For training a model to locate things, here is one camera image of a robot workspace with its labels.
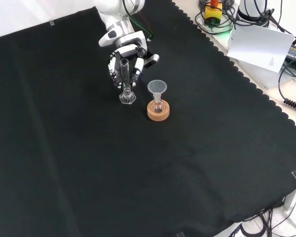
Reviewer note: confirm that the translucent plastic funnel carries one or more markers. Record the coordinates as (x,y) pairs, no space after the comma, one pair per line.
(157,86)

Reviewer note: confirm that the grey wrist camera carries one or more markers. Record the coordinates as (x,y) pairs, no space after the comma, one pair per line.
(151,60)

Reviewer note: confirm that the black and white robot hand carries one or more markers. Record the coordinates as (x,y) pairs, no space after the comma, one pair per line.
(128,50)

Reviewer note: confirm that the clear glass graduated cylinder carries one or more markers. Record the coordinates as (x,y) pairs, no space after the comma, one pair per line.
(127,98)

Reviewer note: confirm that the yellow stop button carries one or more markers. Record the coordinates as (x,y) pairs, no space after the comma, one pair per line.
(213,14)

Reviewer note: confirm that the black bench cloth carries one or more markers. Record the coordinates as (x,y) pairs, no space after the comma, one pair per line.
(88,148)

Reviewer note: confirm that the clear round-bottom flask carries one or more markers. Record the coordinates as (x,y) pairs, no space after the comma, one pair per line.
(158,106)

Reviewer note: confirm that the pale board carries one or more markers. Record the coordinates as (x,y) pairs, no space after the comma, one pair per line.
(259,47)

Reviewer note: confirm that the white metal bracket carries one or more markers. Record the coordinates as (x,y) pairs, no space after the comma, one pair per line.
(292,200)

